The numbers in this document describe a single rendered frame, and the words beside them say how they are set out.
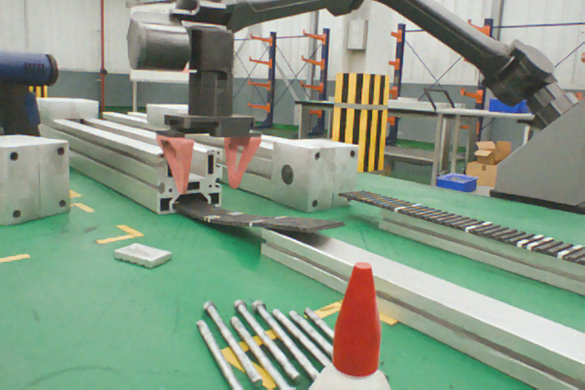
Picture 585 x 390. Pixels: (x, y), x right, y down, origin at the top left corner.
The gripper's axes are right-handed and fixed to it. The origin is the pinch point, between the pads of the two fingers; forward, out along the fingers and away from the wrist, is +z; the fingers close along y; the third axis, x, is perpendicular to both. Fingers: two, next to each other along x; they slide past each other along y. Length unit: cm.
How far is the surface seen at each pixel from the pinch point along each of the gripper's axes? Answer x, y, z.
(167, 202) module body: -5.6, 3.2, 3.2
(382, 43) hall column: -210, -276, -52
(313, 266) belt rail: 23.0, 1.9, 3.6
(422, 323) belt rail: 35.9, 2.3, 4.0
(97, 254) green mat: 6.5, 16.7, 4.6
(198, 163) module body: -7.0, -2.3, -1.6
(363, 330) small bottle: 46, 20, -5
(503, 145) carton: -215, -501, 40
